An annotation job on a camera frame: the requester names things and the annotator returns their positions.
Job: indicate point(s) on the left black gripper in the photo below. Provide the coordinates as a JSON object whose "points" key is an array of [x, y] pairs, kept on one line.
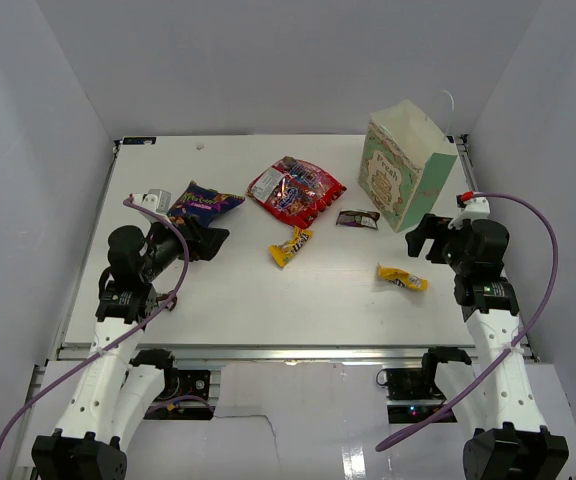
{"points": [[203, 242]]}

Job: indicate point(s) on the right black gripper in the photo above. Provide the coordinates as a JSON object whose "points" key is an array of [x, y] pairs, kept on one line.
{"points": [[432, 228]]}

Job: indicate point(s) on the blue purple chips bag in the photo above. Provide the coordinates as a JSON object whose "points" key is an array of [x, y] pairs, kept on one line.
{"points": [[202, 204]]}

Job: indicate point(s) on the yellow candy pack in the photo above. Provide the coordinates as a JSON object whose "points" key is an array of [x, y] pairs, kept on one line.
{"points": [[402, 278], [282, 254]]}

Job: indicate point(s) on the green paper gift bag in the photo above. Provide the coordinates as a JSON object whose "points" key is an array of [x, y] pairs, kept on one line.
{"points": [[405, 163]]}

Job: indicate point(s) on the brown chocolate bar wrapper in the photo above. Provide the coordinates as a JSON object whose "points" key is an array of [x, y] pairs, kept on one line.
{"points": [[358, 219]]}

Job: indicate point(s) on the red candy bag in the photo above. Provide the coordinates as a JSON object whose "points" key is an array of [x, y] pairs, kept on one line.
{"points": [[295, 191]]}

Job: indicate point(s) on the purple brown snack bar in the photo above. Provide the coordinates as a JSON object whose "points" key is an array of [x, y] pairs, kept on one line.
{"points": [[167, 301]]}

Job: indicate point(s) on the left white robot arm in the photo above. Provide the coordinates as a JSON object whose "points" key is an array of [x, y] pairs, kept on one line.
{"points": [[119, 384]]}

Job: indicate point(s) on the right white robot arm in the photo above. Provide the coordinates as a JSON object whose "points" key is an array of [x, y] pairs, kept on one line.
{"points": [[507, 436]]}

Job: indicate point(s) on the blue label sticker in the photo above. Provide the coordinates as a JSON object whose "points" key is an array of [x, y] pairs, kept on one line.
{"points": [[139, 141]]}

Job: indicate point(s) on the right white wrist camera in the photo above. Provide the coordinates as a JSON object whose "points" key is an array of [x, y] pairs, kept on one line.
{"points": [[472, 207]]}

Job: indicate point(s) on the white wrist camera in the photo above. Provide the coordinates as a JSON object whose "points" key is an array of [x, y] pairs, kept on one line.
{"points": [[155, 200], [472, 207]]}

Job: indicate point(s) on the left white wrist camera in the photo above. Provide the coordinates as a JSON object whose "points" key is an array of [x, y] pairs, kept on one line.
{"points": [[155, 200]]}

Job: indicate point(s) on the aluminium table frame rail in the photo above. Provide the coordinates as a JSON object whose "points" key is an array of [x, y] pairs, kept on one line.
{"points": [[296, 353]]}

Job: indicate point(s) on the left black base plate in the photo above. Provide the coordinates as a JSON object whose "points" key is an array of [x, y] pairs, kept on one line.
{"points": [[184, 386]]}

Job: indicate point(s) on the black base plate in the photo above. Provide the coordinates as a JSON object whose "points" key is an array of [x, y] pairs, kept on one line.
{"points": [[184, 386], [407, 384]]}

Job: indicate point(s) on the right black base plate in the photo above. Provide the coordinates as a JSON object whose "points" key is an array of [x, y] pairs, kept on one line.
{"points": [[407, 384]]}

